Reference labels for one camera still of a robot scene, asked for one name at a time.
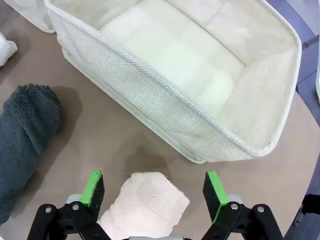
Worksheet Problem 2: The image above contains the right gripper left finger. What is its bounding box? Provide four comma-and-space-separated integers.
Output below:
26, 169, 111, 240

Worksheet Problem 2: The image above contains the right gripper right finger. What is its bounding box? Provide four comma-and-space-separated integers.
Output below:
199, 170, 285, 240

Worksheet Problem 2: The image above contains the pink towel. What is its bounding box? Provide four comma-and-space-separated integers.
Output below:
96, 171, 190, 240

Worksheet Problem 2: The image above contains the dark grey towel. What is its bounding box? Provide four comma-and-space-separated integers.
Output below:
0, 84, 63, 225

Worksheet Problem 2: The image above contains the white towel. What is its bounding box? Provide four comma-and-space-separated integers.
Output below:
0, 32, 18, 67

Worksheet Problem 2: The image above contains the beige fabric basket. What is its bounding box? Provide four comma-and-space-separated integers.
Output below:
13, 0, 56, 34
46, 0, 303, 165

